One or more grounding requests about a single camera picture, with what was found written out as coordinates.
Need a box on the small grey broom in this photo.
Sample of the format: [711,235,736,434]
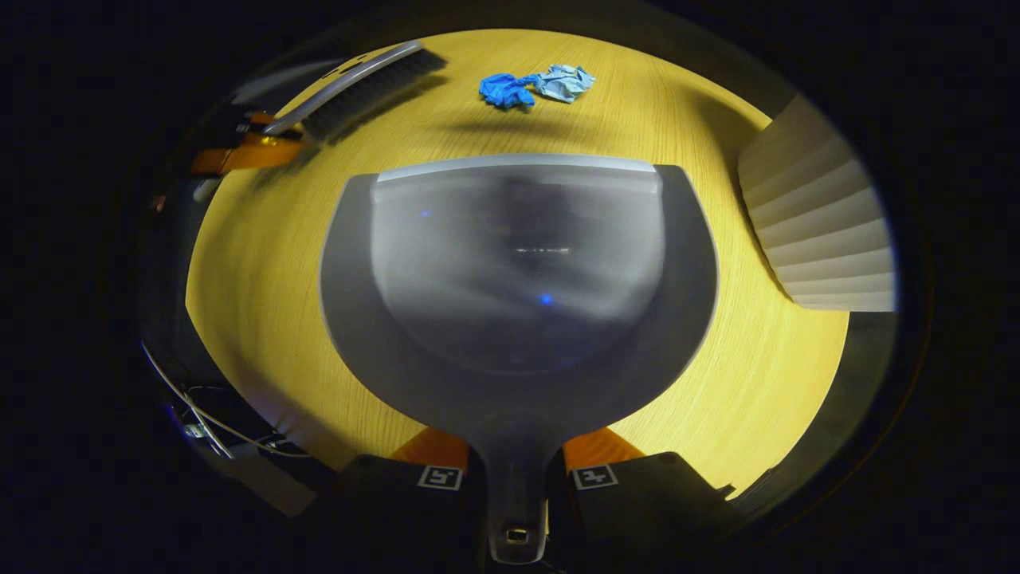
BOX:
[263,40,449,144]

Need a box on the grey dustpan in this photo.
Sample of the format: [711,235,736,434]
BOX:
[319,154,720,565]

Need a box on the white ribbed garbage bin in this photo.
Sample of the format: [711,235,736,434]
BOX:
[737,94,897,313]

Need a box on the blue glove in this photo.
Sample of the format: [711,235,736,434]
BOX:
[479,73,539,111]

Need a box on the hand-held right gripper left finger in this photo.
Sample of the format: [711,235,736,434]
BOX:
[307,427,488,571]

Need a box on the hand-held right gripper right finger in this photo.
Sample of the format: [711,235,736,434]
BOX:
[548,427,738,571]

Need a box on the wooden desktop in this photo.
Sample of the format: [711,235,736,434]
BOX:
[185,29,850,499]

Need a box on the pale blue paper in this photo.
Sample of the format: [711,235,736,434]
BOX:
[530,64,597,104]

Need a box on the white cable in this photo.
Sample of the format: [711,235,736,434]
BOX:
[142,343,313,461]

